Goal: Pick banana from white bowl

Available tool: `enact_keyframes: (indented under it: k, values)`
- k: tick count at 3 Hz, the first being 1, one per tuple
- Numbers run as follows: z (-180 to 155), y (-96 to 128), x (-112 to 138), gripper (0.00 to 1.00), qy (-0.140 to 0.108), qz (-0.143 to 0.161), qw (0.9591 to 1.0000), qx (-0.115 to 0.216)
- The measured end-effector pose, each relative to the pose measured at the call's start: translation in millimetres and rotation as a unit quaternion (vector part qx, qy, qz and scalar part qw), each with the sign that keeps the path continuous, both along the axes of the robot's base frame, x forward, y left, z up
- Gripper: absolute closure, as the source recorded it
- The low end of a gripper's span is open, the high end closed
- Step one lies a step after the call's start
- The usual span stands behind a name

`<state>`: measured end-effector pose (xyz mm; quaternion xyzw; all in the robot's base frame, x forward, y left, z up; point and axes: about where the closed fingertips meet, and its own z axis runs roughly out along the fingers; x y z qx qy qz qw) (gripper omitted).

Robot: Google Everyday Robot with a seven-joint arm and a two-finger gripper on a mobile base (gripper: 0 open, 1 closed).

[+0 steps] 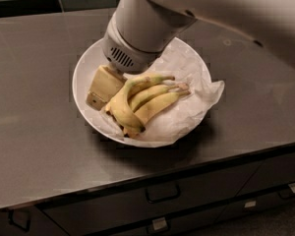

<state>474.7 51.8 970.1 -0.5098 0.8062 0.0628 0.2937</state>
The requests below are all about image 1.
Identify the black drawer handle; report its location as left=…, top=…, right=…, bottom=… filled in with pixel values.
left=145, top=182, right=181, bottom=204
left=8, top=209, right=30, bottom=233

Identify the curved yellow banana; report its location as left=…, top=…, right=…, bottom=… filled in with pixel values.
left=109, top=77, right=149, bottom=134

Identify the black drawer handle left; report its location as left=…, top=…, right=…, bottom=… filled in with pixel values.
left=8, top=209, right=30, bottom=233

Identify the small white label drawer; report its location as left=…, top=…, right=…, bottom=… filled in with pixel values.
left=244, top=201, right=257, bottom=208

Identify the white crumpled paper liner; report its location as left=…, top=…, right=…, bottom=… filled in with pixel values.
left=93, top=38, right=224, bottom=148

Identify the black drawer handle centre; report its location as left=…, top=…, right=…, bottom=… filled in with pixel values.
left=145, top=182, right=181, bottom=204

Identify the white gripper with vent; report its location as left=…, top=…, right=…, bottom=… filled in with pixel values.
left=86, top=15, right=161, bottom=110

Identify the back yellow banana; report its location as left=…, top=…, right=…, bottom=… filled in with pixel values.
left=128, top=74, right=175, bottom=97

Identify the middle yellow banana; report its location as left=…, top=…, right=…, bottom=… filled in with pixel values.
left=129, top=83, right=189, bottom=112

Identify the dark drawer front centre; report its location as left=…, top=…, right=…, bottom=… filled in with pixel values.
left=45, top=162, right=259, bottom=236

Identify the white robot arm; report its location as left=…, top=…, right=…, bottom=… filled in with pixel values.
left=87, top=0, right=295, bottom=109

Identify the lower yellow banana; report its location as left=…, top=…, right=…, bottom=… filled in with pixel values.
left=135, top=89, right=190, bottom=126

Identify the white label lower drawer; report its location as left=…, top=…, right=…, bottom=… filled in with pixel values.
left=152, top=217, right=168, bottom=231

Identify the large white bowl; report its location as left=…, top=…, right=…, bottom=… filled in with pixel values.
left=72, top=38, right=212, bottom=148

